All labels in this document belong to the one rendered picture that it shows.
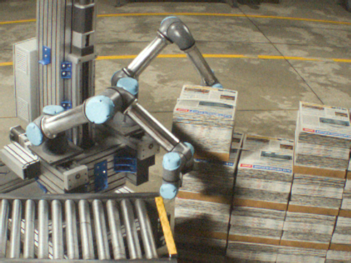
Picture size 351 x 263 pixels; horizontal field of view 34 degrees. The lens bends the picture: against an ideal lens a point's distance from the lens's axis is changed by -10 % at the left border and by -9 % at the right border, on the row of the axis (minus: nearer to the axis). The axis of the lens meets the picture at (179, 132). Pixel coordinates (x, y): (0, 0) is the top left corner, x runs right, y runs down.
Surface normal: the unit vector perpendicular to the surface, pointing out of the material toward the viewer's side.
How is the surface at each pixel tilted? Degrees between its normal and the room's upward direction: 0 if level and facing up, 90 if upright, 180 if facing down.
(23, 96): 90
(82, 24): 90
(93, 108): 87
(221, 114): 4
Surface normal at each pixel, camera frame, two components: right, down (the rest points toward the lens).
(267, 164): 0.04, -0.90
